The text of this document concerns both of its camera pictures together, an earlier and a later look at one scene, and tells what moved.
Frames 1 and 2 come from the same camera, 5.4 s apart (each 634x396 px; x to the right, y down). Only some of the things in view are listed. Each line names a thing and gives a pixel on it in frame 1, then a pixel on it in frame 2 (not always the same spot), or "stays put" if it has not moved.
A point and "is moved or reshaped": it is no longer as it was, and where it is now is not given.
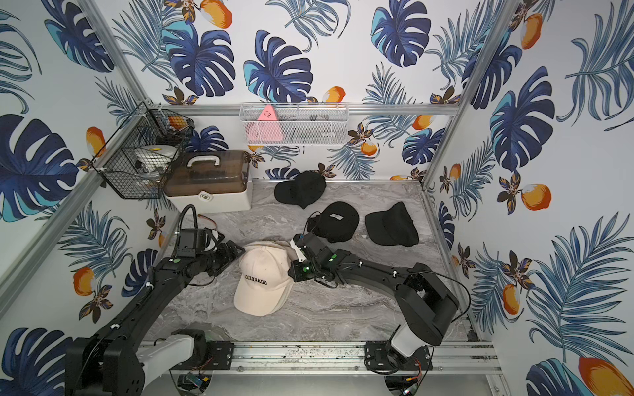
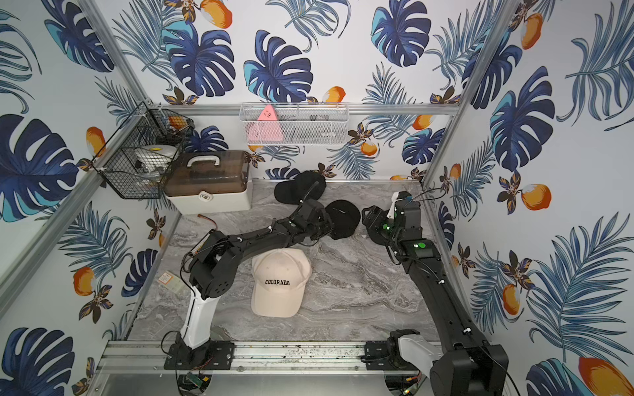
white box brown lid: x=209 y=181 stays put
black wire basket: x=138 y=162 stays put
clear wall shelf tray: x=295 y=124 stays put
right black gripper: x=295 y=274 → x=376 y=211
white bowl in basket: x=153 y=158 stays put
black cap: x=305 y=189 stays put
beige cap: x=265 y=282 is moved or reshaped
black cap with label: x=337 y=221 stays put
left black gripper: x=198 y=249 → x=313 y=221
